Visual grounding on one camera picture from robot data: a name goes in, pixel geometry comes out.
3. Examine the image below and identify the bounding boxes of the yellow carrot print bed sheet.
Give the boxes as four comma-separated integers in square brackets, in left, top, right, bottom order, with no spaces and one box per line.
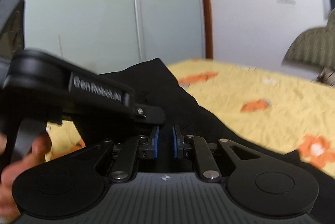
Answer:
[44,59,335,178]

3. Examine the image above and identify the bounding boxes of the patterned grey pillow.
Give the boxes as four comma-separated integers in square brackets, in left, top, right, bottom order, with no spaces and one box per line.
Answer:
[315,67,335,88]

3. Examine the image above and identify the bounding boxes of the frosted glass wardrobe door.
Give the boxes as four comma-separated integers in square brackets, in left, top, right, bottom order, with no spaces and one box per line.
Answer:
[136,0,206,68]
[0,0,143,75]

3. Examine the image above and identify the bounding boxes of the person's left hand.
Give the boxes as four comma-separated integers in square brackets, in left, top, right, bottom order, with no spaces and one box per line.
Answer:
[0,132,53,224]

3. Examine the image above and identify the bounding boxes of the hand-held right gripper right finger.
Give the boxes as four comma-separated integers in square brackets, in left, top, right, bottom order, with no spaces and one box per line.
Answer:
[171,125,265,183]

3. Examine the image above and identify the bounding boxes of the brown wooden wardrobe frame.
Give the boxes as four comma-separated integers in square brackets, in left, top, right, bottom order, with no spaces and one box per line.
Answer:
[197,0,214,59]

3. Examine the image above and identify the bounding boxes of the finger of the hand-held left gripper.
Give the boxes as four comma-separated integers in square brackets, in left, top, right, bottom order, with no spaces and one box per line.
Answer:
[135,104,166,125]

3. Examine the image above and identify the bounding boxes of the black pants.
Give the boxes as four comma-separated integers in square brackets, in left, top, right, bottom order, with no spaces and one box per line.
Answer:
[73,58,335,217]

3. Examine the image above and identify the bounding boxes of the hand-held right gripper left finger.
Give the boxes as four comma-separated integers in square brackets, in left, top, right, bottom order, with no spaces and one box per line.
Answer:
[69,126,160,183]

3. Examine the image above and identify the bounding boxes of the green striped padded headboard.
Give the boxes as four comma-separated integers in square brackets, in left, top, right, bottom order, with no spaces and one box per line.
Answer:
[282,8,335,69]

